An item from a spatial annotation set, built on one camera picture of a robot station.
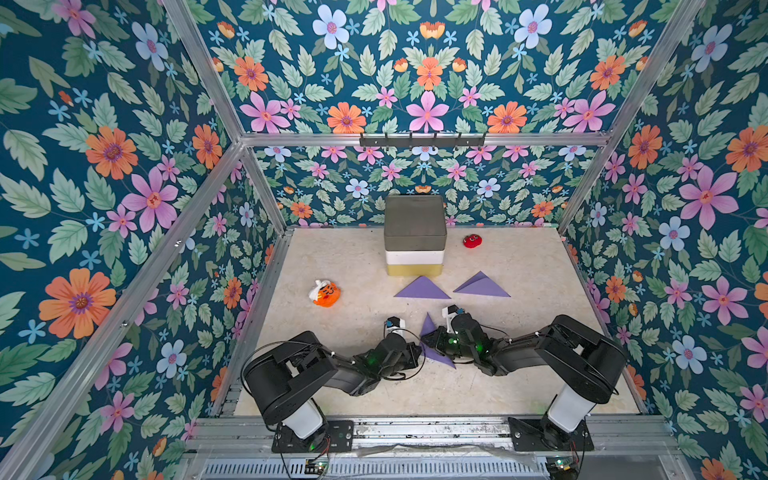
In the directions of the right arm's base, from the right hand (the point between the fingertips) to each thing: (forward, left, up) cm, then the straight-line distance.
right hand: (420, 339), depth 87 cm
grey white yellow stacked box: (+48, +2, -2) cm, 48 cm away
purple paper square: (+21, -1, -3) cm, 21 cm away
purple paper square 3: (-3, -3, -2) cm, 4 cm away
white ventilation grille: (-31, +10, -4) cm, 33 cm away
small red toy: (+40, -20, 0) cm, 45 cm away
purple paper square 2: (+20, -20, +1) cm, 28 cm away
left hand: (-3, -2, -2) cm, 4 cm away
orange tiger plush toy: (+13, +31, +3) cm, 34 cm away
